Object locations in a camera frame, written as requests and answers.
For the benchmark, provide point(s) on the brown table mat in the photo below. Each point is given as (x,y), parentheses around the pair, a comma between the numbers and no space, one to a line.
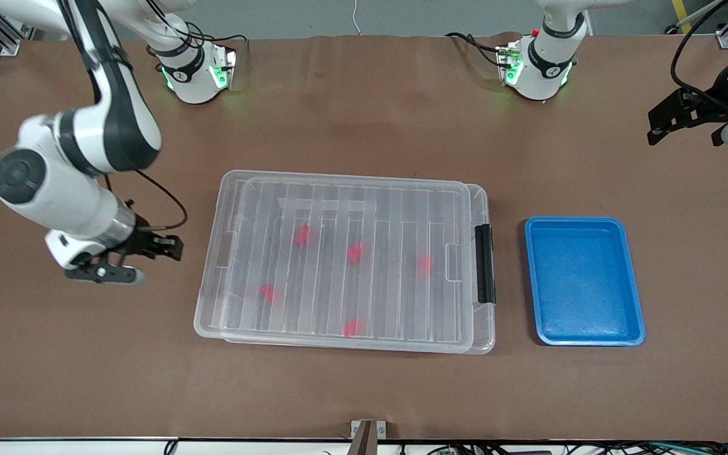
(86,379)

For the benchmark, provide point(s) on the metal bracket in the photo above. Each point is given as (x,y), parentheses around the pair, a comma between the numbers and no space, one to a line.
(382,430)

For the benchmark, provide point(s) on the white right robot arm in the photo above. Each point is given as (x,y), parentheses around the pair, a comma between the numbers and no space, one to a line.
(111,120)

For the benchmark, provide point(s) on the black box latch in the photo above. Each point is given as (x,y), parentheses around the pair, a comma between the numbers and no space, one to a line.
(485,265)

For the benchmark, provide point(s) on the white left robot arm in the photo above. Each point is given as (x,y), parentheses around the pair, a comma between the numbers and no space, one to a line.
(544,72)

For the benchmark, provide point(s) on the red block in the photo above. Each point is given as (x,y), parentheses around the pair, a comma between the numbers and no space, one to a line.
(424,265)
(268,293)
(355,252)
(353,327)
(302,236)

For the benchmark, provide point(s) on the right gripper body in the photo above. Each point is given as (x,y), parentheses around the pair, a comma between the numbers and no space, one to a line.
(143,241)

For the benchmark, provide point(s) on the clear plastic storage box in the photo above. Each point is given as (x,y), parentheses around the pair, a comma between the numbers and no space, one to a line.
(488,335)

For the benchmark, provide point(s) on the clear plastic box lid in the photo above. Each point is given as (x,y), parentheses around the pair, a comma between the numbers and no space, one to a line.
(395,309)

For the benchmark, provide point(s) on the blue plastic tray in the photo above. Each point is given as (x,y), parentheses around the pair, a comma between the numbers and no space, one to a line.
(591,297)

